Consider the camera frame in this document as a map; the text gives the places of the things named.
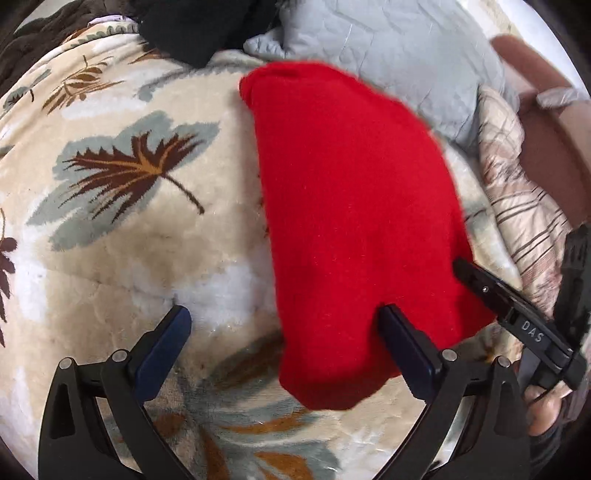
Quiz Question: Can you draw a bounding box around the person's right hand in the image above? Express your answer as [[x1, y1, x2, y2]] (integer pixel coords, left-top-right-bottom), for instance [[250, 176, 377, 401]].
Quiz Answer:
[[525, 384, 570, 438]]

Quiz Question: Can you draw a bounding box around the black cloth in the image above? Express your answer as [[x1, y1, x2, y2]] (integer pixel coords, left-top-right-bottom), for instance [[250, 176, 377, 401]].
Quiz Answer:
[[131, 0, 284, 68]]

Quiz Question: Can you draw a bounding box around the dark brown fuzzy blanket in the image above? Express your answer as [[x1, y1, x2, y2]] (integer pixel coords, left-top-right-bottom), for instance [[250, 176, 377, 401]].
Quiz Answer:
[[0, 0, 144, 95]]

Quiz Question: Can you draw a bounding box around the grey quilted pillow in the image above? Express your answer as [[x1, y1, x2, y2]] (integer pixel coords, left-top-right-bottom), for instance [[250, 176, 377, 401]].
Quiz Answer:
[[242, 0, 520, 155]]

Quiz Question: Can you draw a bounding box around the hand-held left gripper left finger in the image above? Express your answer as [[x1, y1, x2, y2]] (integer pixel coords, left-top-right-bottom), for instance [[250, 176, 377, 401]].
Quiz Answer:
[[39, 305, 195, 480]]

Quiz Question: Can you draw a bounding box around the red and blue sweater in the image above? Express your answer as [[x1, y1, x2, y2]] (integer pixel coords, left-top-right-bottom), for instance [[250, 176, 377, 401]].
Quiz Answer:
[[239, 61, 497, 411]]

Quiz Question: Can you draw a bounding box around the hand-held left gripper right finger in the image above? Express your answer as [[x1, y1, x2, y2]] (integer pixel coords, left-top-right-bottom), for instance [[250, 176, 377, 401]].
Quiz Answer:
[[369, 305, 532, 480]]

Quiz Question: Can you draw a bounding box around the striped beige quilt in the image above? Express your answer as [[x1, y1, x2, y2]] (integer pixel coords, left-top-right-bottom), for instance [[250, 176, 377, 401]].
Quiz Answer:
[[475, 83, 575, 319]]

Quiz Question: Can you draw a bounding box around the brown padded headboard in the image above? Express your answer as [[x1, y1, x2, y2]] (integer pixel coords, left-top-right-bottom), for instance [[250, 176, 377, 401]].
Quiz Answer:
[[489, 33, 591, 232]]

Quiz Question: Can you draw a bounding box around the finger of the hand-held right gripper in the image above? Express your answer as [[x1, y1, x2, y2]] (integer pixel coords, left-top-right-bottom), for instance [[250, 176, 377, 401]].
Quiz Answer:
[[453, 257, 586, 391]]

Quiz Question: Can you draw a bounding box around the white cloth piece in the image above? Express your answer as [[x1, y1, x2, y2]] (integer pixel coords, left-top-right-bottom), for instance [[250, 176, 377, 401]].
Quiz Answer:
[[536, 88, 589, 110]]

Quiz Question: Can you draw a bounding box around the person's right forearm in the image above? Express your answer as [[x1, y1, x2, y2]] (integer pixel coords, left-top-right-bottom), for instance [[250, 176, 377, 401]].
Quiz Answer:
[[530, 418, 575, 480]]

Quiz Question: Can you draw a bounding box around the beige leaf print blanket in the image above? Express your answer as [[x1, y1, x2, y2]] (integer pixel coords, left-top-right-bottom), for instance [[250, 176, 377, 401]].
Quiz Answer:
[[0, 21, 527, 480]]

